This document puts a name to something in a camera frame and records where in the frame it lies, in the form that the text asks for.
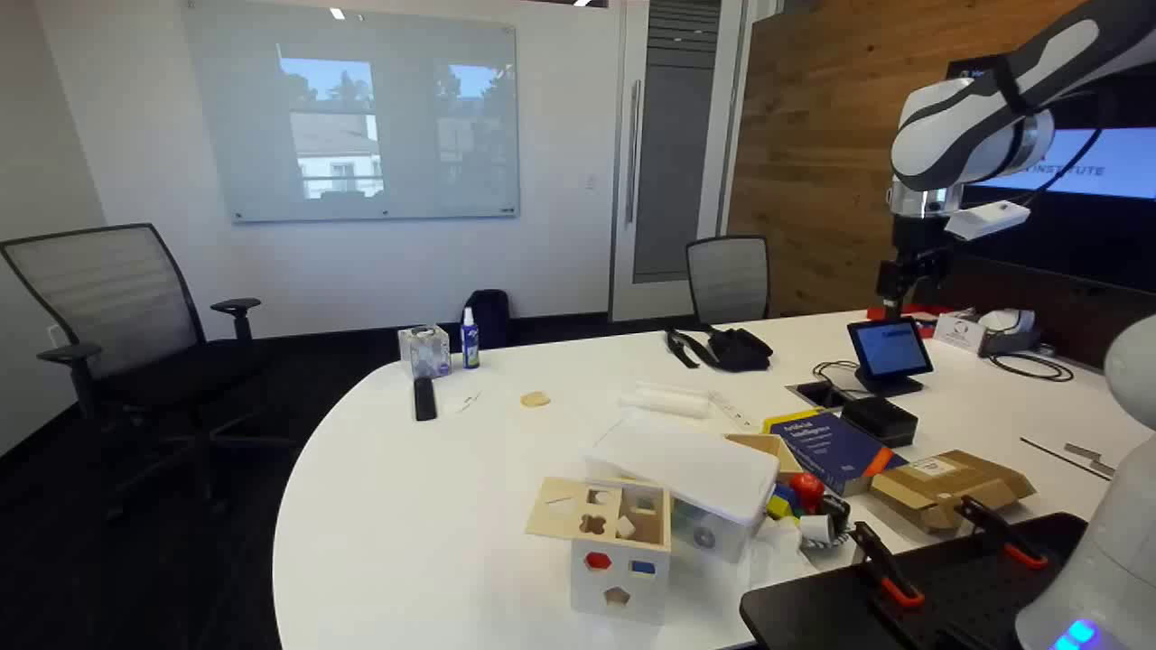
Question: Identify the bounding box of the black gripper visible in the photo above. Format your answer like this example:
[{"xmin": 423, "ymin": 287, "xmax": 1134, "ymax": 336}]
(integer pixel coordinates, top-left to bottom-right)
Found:
[{"xmin": 873, "ymin": 246, "xmax": 955, "ymax": 323}]

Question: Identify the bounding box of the black robot base board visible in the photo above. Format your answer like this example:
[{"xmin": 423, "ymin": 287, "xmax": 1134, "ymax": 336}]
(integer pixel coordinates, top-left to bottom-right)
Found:
[{"xmin": 737, "ymin": 510, "xmax": 1096, "ymax": 650}]

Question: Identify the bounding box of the small black box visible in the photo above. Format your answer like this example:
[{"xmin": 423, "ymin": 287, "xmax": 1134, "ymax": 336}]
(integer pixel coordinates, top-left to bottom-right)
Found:
[{"xmin": 838, "ymin": 395, "xmax": 920, "ymax": 447}]

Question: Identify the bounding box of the brown cardboard box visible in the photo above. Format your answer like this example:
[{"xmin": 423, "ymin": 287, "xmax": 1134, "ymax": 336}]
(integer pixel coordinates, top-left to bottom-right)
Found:
[{"xmin": 867, "ymin": 447, "xmax": 1039, "ymax": 538}]

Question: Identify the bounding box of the white wooden shape sorter box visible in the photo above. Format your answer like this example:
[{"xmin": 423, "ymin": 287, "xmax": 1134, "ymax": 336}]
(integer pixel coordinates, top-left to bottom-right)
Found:
[{"xmin": 524, "ymin": 477, "xmax": 680, "ymax": 625}]

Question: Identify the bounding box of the clear plastic wipes box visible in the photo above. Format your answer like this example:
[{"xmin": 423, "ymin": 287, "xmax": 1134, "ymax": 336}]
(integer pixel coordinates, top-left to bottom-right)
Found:
[{"xmin": 399, "ymin": 323, "xmax": 456, "ymax": 384}]

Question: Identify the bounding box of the black tablet on stand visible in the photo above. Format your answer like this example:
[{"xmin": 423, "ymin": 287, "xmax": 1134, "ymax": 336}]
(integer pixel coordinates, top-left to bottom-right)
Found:
[{"xmin": 846, "ymin": 315, "xmax": 937, "ymax": 399}]

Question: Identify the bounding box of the white electronic device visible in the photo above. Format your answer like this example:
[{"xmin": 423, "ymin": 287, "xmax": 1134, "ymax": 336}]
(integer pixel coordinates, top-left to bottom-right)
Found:
[{"xmin": 937, "ymin": 303, "xmax": 1039, "ymax": 360}]

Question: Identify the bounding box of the black flat phone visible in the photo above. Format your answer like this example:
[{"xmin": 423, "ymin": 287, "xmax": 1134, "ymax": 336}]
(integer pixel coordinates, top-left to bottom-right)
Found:
[{"xmin": 787, "ymin": 381, "xmax": 854, "ymax": 407}]

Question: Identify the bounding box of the grey mesh office chair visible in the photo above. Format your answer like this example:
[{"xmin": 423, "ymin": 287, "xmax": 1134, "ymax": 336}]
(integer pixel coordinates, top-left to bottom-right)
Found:
[{"xmin": 681, "ymin": 233, "xmax": 772, "ymax": 329}]

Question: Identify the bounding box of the blue artificial intelligence book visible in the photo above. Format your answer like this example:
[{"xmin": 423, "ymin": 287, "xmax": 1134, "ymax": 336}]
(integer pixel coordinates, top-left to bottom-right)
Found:
[{"xmin": 757, "ymin": 407, "xmax": 898, "ymax": 499}]

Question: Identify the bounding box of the black headset pouch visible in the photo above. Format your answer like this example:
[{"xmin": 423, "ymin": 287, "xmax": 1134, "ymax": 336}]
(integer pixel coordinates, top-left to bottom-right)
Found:
[{"xmin": 665, "ymin": 323, "xmax": 775, "ymax": 377}]

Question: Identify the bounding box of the grey metal strip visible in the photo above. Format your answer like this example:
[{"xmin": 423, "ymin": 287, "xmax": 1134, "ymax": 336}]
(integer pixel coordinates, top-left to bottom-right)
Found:
[{"xmin": 1020, "ymin": 433, "xmax": 1116, "ymax": 484}]

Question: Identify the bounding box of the black orange clamp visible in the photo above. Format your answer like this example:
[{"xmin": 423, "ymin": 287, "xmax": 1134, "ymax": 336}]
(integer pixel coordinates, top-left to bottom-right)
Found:
[
  {"xmin": 846, "ymin": 516, "xmax": 930, "ymax": 612},
  {"xmin": 955, "ymin": 495, "xmax": 1051, "ymax": 576}
]

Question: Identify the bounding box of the frosted glass door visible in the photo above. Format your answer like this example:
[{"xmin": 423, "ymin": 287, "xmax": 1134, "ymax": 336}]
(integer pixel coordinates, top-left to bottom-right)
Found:
[{"xmin": 612, "ymin": 0, "xmax": 756, "ymax": 323}]

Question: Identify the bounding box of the black bag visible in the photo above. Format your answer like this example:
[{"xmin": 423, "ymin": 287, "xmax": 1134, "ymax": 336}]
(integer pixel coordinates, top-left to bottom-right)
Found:
[{"xmin": 466, "ymin": 287, "xmax": 517, "ymax": 350}]

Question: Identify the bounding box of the blue spray bottle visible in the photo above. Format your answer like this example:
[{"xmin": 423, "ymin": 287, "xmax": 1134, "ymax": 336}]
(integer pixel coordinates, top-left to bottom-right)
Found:
[{"xmin": 456, "ymin": 303, "xmax": 484, "ymax": 371}]

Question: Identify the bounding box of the glass whiteboard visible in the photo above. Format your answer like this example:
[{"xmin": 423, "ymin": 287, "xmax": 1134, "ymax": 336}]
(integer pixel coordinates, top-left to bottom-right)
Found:
[{"xmin": 185, "ymin": 0, "xmax": 524, "ymax": 228}]

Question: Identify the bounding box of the black mesh office chair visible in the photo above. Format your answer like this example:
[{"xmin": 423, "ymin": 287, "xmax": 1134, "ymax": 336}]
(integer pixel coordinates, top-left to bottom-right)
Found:
[{"xmin": 0, "ymin": 222, "xmax": 271, "ymax": 510}]

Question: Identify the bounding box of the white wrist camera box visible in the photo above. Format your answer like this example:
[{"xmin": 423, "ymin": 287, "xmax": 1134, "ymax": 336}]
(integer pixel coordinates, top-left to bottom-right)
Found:
[{"xmin": 942, "ymin": 200, "xmax": 1037, "ymax": 246}]

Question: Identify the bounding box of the black cable loop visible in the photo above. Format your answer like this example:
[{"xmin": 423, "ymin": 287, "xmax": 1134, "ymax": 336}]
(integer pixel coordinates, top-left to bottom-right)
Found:
[{"xmin": 985, "ymin": 350, "xmax": 1075, "ymax": 386}]

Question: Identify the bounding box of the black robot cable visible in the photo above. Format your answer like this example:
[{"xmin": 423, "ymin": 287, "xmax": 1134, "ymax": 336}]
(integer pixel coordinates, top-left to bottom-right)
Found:
[{"xmin": 915, "ymin": 121, "xmax": 1107, "ymax": 294}]

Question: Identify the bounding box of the wall television screen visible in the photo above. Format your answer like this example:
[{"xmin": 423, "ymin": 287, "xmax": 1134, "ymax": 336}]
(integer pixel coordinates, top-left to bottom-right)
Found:
[{"xmin": 942, "ymin": 52, "xmax": 1156, "ymax": 294}]

